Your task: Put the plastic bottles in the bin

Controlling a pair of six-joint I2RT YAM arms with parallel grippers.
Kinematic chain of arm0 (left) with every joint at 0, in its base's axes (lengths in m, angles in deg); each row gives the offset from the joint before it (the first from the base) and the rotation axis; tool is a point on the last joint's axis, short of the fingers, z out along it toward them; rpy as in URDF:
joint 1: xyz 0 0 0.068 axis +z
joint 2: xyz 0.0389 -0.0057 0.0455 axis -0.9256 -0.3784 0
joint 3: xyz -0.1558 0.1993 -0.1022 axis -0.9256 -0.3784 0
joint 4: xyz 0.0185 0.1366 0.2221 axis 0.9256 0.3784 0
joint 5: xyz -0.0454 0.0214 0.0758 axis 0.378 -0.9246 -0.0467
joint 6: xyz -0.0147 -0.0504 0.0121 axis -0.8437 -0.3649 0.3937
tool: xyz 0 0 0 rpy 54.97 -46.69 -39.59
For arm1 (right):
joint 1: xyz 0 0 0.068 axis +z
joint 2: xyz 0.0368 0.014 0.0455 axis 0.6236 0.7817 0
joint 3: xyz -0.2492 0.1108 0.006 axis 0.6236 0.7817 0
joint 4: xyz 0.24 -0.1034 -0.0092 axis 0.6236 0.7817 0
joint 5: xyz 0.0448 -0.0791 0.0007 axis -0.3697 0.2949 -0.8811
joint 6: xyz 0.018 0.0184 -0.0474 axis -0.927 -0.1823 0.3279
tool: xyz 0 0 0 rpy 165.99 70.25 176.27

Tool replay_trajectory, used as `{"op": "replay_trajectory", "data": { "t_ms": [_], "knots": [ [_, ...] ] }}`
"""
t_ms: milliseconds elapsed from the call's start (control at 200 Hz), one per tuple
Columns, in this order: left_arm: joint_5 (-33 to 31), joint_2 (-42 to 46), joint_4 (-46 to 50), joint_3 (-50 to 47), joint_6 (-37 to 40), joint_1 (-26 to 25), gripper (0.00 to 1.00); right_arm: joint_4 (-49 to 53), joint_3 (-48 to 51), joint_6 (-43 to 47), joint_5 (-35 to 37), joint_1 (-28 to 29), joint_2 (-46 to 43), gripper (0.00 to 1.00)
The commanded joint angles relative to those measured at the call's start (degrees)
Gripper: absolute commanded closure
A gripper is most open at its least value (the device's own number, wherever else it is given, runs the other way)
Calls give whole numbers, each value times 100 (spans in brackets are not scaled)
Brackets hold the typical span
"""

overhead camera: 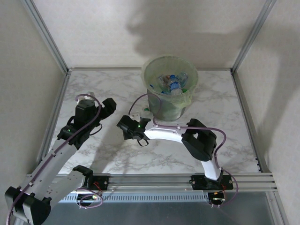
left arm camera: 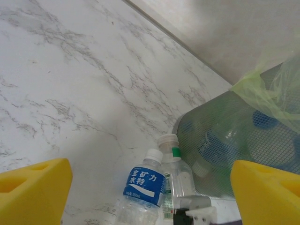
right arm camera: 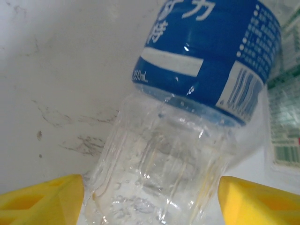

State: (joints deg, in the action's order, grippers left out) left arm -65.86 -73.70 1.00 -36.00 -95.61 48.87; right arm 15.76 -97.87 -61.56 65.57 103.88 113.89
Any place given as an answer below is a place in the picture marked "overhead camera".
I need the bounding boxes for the grey metal sheet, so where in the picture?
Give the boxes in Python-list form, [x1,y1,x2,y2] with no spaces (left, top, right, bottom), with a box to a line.
[46,201,275,225]

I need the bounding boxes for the grey slotted cable duct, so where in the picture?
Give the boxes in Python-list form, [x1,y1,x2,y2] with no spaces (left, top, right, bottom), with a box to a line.
[62,192,210,203]

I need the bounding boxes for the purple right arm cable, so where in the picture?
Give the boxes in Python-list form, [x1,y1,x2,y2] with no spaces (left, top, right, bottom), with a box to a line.
[128,93,240,208]

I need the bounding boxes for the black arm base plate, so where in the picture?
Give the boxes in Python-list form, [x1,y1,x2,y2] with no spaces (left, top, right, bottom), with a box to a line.
[191,174,233,190]
[88,174,110,192]

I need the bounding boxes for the green lined trash bin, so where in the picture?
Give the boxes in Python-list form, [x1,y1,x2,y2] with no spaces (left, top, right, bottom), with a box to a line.
[141,55,200,109]

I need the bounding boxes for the wide aluminium mounting rail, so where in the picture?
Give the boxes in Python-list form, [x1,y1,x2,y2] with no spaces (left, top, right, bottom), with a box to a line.
[27,172,279,194]

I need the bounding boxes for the blue cap water bottle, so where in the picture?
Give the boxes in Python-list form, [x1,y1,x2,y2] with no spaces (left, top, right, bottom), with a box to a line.
[168,74,183,96]

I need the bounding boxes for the aluminium frame post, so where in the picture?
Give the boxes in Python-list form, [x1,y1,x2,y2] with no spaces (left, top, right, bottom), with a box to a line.
[231,0,277,72]
[20,0,71,73]
[266,191,289,225]

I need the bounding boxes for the aluminium frame rail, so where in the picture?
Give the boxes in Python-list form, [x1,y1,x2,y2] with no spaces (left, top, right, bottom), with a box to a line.
[67,67,234,71]
[231,70,272,174]
[37,70,72,175]

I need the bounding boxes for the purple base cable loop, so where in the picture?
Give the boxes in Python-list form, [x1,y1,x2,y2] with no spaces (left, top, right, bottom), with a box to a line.
[78,194,104,210]

